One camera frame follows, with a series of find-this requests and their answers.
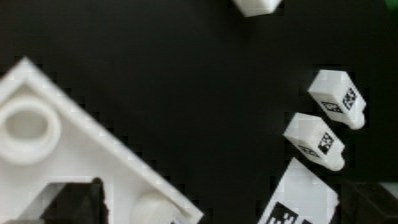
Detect white sheet with markers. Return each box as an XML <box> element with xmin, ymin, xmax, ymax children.
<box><xmin>258</xmin><ymin>159</ymin><xmax>339</xmax><ymax>224</ymax></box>

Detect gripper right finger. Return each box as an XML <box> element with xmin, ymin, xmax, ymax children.
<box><xmin>339</xmin><ymin>181</ymin><xmax>398</xmax><ymax>224</ymax></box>

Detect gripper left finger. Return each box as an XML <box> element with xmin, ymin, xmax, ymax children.
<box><xmin>5</xmin><ymin>178</ymin><xmax>108</xmax><ymax>224</ymax></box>

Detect white table leg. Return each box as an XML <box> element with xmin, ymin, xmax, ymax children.
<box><xmin>307</xmin><ymin>70</ymin><xmax>366</xmax><ymax>130</ymax></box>
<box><xmin>283</xmin><ymin>113</ymin><xmax>345</xmax><ymax>171</ymax></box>

